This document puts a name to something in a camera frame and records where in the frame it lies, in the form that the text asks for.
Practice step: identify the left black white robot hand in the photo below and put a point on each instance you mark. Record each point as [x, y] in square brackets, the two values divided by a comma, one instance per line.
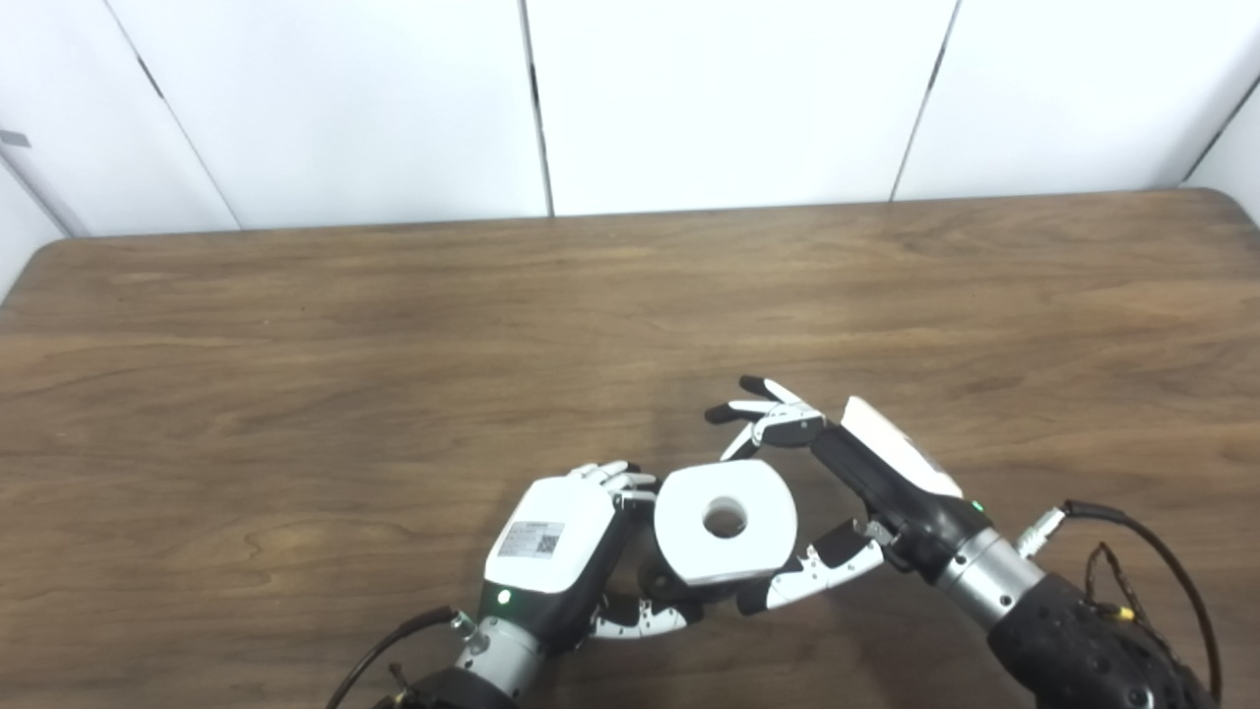
[546, 542]

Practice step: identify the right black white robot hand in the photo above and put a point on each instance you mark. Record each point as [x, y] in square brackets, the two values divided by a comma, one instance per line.
[906, 492]

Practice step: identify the black plastic holder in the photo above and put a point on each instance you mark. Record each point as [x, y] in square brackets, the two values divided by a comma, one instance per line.
[658, 586]

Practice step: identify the round white plastic piece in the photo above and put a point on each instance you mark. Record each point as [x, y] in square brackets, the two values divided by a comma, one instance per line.
[724, 547]

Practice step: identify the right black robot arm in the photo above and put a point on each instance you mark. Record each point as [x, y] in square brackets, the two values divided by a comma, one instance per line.
[1073, 650]

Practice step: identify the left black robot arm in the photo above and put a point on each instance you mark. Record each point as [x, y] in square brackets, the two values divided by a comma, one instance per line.
[482, 665]

